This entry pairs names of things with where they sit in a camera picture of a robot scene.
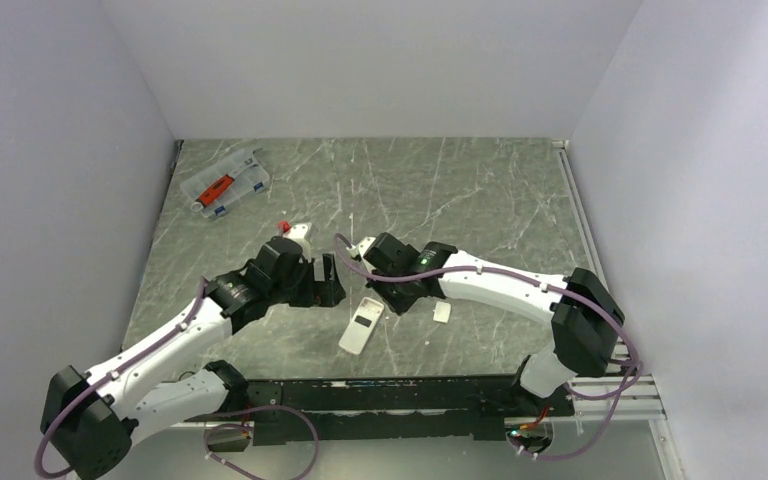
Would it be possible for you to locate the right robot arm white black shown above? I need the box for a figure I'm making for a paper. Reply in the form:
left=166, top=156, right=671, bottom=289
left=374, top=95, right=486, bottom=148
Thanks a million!
left=348, top=233, right=624, bottom=415

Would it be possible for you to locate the white remote control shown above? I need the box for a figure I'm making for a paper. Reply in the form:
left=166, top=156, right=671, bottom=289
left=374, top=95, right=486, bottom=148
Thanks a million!
left=338, top=297, right=386, bottom=355

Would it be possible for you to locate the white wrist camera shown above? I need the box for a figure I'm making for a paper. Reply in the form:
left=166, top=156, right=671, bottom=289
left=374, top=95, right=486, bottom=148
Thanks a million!
left=279, top=221, right=315, bottom=260
left=347, top=236, right=375, bottom=262

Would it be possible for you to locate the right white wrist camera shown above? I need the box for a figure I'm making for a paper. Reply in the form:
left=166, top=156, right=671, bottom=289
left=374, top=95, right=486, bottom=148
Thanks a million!
left=347, top=236, right=375, bottom=262

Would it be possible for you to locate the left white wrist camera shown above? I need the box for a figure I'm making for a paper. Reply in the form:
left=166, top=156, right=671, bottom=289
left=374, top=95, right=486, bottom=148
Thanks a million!
left=279, top=221, right=315, bottom=260

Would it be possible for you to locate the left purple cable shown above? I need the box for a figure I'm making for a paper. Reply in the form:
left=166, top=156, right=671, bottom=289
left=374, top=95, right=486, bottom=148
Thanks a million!
left=32, top=278, right=213, bottom=480

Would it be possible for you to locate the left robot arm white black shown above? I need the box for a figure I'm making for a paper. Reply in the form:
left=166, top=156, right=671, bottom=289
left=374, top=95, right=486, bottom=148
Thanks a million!
left=34, top=228, right=346, bottom=479

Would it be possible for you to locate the purple cable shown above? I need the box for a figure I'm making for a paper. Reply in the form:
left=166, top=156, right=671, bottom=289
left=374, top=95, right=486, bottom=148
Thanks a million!
left=32, top=278, right=213, bottom=480
left=332, top=231, right=644, bottom=463

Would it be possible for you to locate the red handled tool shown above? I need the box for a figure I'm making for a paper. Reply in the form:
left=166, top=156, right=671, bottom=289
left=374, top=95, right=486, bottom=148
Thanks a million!
left=196, top=174, right=234, bottom=208

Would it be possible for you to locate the clear plastic organizer box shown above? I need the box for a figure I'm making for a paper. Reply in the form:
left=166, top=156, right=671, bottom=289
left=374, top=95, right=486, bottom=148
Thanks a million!
left=180, top=148, right=272, bottom=219

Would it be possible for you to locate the white battery cover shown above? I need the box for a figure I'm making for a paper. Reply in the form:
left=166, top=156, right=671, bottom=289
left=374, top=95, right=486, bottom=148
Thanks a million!
left=432, top=302, right=452, bottom=324

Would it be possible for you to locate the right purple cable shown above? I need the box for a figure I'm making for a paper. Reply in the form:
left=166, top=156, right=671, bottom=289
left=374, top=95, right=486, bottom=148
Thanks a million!
left=332, top=231, right=644, bottom=463

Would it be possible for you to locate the black base frame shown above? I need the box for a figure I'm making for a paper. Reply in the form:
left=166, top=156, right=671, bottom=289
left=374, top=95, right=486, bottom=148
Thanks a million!
left=226, top=374, right=574, bottom=446

